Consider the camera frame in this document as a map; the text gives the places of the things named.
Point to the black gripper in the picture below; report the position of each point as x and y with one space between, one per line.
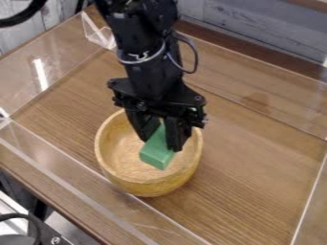
153 93

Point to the green rectangular block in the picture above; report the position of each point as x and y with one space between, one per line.
154 153

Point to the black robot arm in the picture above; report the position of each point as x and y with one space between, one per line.
142 25

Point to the brown wooden bowl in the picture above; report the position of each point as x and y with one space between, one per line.
117 149

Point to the clear acrylic corner bracket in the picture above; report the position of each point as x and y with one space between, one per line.
99 36

